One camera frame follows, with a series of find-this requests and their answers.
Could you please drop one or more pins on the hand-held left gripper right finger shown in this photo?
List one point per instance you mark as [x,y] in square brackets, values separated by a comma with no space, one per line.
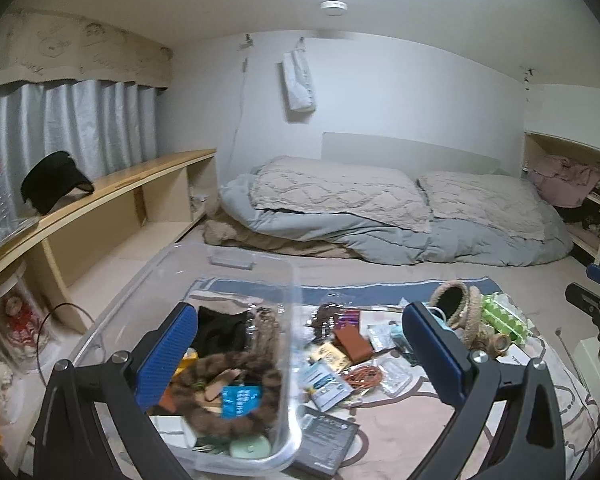
[432,355]

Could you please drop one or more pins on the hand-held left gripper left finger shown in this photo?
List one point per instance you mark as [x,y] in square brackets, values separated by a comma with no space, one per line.
[162,350]

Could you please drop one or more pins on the clear plastic storage bin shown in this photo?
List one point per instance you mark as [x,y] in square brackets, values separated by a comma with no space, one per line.
[260,280]

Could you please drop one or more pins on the mint green round case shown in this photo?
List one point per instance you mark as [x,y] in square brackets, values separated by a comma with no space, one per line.
[250,445]

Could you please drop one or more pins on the black printed box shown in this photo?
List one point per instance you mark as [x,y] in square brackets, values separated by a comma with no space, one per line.
[325,435]

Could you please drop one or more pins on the teal face mask pack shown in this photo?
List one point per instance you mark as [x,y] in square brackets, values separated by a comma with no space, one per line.
[399,335]

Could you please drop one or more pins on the clear plastic packet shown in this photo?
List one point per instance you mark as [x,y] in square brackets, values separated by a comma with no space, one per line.
[395,375]

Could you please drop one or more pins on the woven straw bag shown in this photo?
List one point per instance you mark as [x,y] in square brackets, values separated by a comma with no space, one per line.
[455,310]

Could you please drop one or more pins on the black cloth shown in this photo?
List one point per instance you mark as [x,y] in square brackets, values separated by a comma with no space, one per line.
[220,330]

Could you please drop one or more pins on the dark clothes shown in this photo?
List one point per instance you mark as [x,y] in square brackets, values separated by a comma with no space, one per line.
[580,215]

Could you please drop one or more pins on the brown leather wallet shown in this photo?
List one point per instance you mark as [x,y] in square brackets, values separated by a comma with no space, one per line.
[352,345]

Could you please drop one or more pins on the green wet wipes pack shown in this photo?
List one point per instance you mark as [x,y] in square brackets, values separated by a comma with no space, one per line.
[505,317]

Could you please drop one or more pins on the pink printed blanket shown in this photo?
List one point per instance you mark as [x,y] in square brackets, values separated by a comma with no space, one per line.
[405,435]

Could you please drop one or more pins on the small red packet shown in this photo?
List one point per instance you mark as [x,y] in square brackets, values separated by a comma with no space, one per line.
[352,317]

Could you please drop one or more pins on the brown fur scarf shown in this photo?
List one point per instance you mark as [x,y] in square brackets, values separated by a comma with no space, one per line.
[250,367]

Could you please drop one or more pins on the blue packet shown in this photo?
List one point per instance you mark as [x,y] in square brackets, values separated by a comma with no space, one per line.
[240,400]

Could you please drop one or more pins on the pink clothes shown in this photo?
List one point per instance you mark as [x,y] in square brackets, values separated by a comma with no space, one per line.
[565,180]

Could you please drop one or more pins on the small yellow box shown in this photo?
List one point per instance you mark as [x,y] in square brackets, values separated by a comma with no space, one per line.
[330,355]

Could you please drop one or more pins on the blue white sachet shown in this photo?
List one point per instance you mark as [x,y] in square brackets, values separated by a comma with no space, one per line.
[314,372]
[330,391]

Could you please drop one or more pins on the dark trinkets in plastic bag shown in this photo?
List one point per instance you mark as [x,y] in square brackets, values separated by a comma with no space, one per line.
[325,317]

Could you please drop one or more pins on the grey comforter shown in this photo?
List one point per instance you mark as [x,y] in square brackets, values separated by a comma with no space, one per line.
[380,240]

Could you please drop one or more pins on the beige quilted pillow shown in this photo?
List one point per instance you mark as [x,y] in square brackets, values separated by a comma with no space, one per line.
[480,205]
[340,190]

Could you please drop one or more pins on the wooden wardrobe niche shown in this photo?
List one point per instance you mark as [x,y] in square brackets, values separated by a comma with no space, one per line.
[530,150]

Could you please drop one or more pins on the doll in red dress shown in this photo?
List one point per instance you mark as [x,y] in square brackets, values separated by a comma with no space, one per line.
[17,322]

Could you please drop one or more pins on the tan blanket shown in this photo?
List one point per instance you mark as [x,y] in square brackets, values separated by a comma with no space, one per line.
[280,245]

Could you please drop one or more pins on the wooden shelf unit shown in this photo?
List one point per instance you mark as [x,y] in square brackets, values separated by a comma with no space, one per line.
[105,200]

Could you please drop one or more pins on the black cap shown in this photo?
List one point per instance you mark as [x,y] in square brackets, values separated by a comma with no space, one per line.
[55,182]

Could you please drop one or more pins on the white headboard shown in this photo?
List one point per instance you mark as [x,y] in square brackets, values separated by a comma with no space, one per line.
[405,152]

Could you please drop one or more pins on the grey curtain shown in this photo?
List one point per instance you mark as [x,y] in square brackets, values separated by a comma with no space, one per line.
[80,125]

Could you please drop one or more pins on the beige printed valance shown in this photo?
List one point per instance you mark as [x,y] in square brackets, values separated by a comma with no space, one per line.
[70,50]

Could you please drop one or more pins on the white smoke detector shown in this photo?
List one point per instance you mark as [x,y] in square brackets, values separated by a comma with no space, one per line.
[334,6]

